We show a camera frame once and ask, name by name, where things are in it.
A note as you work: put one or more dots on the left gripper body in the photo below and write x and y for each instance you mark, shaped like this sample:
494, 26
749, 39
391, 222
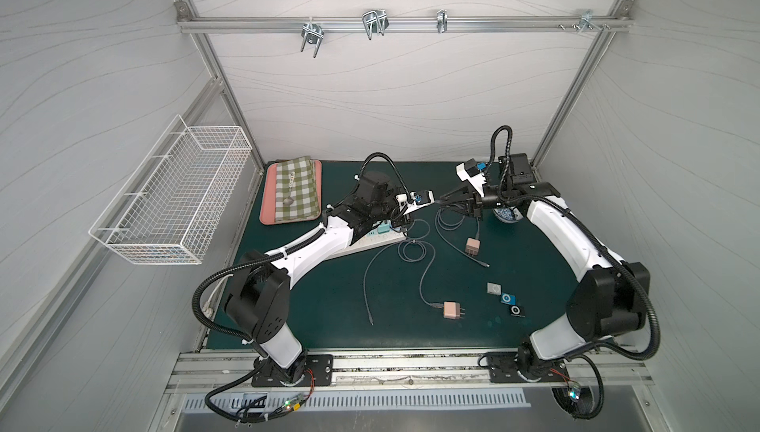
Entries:
401, 209

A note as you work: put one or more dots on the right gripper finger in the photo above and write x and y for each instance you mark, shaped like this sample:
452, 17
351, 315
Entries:
460, 195
468, 209

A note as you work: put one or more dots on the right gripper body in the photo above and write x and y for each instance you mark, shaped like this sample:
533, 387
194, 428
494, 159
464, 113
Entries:
475, 202

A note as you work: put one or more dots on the white colourful power strip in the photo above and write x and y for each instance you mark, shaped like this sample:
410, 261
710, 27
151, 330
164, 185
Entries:
374, 240

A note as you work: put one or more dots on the silver mp3 player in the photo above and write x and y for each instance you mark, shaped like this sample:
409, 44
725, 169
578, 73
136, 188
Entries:
494, 289

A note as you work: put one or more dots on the pink charger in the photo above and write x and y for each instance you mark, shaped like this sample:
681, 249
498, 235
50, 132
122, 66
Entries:
452, 310
472, 247

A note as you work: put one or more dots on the teal USB charger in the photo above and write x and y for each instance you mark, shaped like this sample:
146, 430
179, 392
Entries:
383, 228

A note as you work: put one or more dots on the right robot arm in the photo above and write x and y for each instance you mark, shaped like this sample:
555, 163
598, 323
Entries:
610, 307

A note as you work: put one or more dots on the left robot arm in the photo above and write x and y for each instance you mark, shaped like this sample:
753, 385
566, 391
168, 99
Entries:
258, 302

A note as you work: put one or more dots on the blue patterned bowl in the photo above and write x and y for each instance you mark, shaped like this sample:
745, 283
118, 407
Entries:
508, 215

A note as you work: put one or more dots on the green checkered cloth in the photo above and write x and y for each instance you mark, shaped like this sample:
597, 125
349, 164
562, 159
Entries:
305, 193

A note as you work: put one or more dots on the blue mp3 player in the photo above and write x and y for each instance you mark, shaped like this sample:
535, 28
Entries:
508, 299

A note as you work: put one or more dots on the pink tray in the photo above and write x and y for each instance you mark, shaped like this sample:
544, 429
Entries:
268, 205

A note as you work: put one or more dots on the metal crossbar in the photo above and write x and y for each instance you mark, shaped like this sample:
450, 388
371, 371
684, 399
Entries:
441, 22

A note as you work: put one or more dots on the spoon with white handle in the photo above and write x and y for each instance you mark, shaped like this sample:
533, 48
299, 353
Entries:
290, 198

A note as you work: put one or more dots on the aluminium front rail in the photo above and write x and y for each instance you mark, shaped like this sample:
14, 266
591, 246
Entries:
437, 368

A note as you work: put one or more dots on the white wire basket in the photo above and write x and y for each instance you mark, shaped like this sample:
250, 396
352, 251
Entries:
168, 210

